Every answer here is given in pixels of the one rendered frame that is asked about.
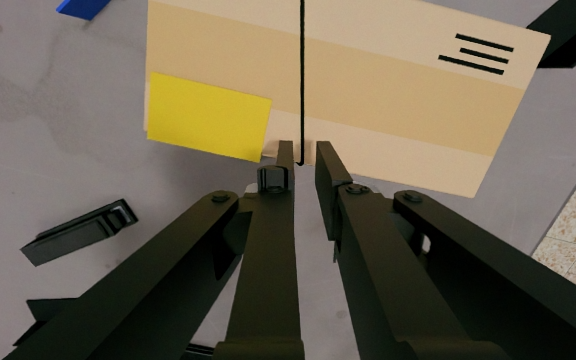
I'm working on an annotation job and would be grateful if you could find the yellow flat panel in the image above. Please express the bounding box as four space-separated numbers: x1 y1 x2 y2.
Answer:
147 72 272 163

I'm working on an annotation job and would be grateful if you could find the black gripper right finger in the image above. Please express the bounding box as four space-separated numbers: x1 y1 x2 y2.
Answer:
315 141 576 360

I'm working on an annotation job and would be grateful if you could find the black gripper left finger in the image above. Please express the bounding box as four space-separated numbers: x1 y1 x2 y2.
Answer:
2 140 305 360

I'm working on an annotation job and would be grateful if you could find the brown cardboard box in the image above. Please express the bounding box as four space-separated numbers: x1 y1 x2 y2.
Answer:
144 0 551 198

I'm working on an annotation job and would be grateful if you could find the black strap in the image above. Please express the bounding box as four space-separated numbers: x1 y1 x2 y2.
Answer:
296 0 305 166

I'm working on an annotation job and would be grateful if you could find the blue l-shaped angle piece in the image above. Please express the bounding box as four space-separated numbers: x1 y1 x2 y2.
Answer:
56 0 111 21

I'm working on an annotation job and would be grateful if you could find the black l-shaped bracket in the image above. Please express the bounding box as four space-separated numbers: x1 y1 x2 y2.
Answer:
13 298 77 347

